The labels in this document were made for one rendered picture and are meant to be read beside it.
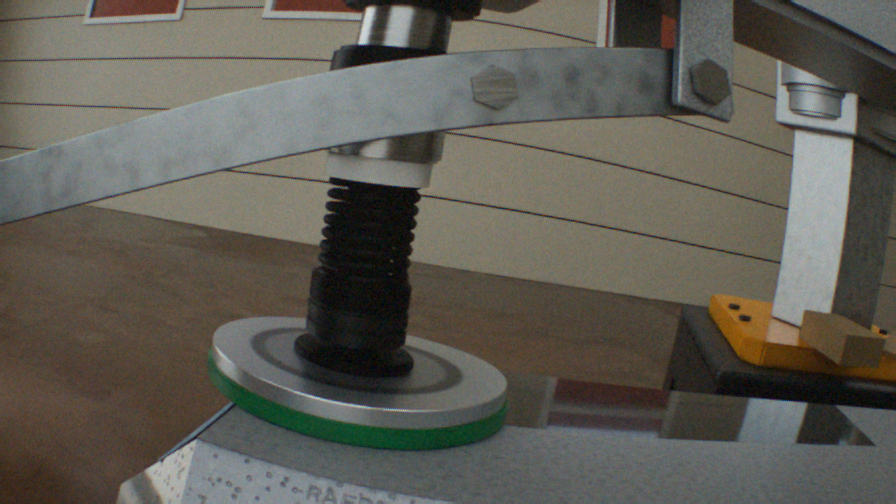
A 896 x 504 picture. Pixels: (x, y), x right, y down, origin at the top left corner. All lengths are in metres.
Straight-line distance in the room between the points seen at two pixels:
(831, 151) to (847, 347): 0.42
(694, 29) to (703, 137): 6.29
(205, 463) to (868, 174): 1.24
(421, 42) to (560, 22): 6.17
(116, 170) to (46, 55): 7.74
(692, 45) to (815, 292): 0.93
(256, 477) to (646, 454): 0.27
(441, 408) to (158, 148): 0.25
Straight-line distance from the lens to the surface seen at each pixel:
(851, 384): 1.26
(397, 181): 0.54
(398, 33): 0.55
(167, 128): 0.53
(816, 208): 1.44
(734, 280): 7.00
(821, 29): 0.62
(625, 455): 0.55
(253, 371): 0.52
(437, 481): 0.47
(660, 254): 6.78
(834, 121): 1.38
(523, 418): 0.61
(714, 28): 0.56
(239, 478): 0.45
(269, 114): 0.51
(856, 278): 1.44
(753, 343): 1.24
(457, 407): 0.52
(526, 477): 0.49
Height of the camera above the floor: 0.99
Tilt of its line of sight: 8 degrees down
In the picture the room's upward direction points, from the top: 9 degrees clockwise
